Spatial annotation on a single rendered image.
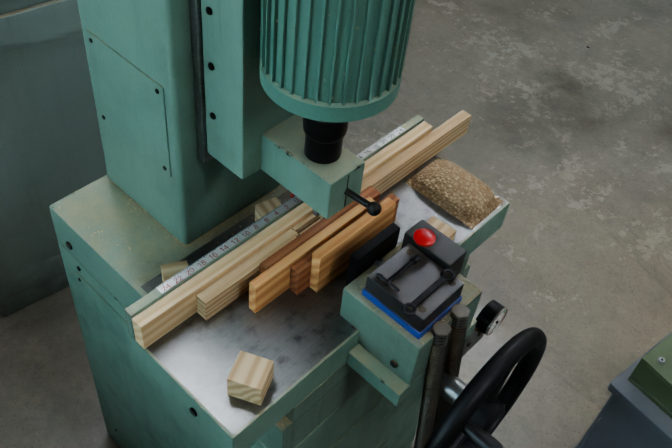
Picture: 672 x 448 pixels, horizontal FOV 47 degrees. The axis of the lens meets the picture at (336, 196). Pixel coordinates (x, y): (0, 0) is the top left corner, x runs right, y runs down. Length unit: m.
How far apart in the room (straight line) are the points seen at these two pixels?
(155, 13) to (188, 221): 0.38
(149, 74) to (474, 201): 0.53
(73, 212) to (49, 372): 0.85
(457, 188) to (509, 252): 1.23
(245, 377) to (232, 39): 0.42
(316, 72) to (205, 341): 0.40
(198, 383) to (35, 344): 1.22
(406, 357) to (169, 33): 0.52
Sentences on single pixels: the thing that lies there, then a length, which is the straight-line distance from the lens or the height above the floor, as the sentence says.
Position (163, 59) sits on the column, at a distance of 1.05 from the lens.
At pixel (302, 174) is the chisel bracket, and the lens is 1.06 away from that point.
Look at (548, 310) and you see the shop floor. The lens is 2.36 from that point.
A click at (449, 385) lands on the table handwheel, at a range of 1.15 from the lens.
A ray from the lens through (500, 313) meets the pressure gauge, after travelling 1.42.
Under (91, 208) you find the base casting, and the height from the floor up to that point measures 0.80.
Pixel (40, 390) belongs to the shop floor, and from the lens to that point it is 2.13.
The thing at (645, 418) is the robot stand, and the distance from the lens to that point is 1.58.
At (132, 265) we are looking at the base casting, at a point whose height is 0.80.
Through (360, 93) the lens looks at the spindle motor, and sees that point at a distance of 0.90.
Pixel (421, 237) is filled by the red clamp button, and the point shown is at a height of 1.02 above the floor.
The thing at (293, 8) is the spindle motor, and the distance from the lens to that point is 0.85.
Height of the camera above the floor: 1.78
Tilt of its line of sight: 45 degrees down
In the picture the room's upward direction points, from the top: 7 degrees clockwise
